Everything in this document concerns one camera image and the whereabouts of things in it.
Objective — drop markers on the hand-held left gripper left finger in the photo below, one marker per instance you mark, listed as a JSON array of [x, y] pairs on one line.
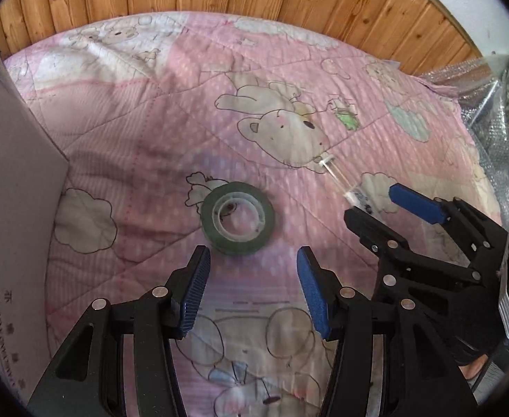
[[196, 289]]

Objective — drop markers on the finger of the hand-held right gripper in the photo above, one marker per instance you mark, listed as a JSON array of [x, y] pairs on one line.
[[367, 228], [415, 204]]

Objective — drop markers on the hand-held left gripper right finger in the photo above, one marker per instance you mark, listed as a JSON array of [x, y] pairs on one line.
[[311, 295]]

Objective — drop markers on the clear plastic tube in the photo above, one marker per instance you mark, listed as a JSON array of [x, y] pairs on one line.
[[358, 197]]

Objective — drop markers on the green tape roll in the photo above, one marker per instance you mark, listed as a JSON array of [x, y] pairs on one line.
[[209, 226]]

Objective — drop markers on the white cardboard box yellow tape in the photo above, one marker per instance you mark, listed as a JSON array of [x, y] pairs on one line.
[[11, 182]]

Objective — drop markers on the person's right forearm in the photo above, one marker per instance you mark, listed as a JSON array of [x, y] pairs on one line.
[[476, 367]]

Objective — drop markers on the silver bubble wrap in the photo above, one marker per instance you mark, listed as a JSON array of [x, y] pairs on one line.
[[484, 108]]

